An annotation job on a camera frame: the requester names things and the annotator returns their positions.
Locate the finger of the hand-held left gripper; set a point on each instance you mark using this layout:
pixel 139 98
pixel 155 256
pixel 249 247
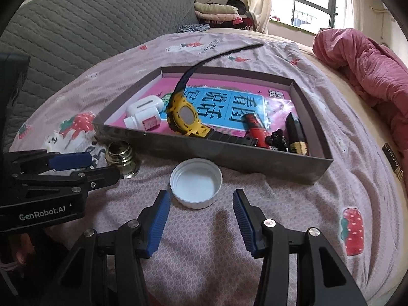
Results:
pixel 73 161
pixel 102 177

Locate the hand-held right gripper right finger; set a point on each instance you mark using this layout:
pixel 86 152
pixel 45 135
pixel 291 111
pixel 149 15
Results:
pixel 245 223

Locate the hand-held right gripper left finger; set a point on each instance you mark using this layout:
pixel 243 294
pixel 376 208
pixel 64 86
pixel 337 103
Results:
pixel 157 220

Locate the white plastic bottle cap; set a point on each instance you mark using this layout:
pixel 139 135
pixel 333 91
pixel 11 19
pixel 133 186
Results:
pixel 196 181

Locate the grey cardboard box tray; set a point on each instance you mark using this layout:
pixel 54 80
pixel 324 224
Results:
pixel 255 162

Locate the small white red-label bottle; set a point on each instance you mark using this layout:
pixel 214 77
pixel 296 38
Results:
pixel 140 122

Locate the white earbuds case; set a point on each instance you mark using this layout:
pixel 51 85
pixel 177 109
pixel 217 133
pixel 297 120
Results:
pixel 146 105

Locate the small black clip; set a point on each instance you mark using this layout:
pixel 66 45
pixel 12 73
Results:
pixel 277 140

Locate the red and black lighter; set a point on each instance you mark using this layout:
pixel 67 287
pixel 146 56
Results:
pixel 256 130

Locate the black and gold lipstick tube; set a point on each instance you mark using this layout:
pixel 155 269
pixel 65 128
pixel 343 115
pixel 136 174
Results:
pixel 295 130

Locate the person's left hand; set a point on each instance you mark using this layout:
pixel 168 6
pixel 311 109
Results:
pixel 22 248

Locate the pink strawberry printed bedsheet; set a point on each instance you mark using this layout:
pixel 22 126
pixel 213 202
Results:
pixel 334 197

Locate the pink and blue book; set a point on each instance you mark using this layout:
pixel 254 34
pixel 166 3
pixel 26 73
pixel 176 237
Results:
pixel 223 102

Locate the grey quilted headboard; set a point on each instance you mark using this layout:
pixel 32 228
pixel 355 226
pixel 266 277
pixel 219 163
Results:
pixel 79 22

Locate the beige mattress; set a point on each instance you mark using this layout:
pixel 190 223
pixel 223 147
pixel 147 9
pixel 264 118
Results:
pixel 360 118

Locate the black and gold mattress label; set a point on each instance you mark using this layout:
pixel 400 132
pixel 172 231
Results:
pixel 392 161

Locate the dark patterned cloth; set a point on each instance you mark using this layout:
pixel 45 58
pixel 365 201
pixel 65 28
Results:
pixel 193 28

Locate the pink duvet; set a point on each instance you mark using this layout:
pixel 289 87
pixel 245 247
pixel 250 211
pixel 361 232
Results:
pixel 366 63

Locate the stack of folded clothes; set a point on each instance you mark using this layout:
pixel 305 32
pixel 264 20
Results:
pixel 216 12

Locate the cream curtain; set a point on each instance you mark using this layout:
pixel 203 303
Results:
pixel 258 0
pixel 353 0

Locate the window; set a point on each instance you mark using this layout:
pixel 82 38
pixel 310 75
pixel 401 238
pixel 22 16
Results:
pixel 306 0

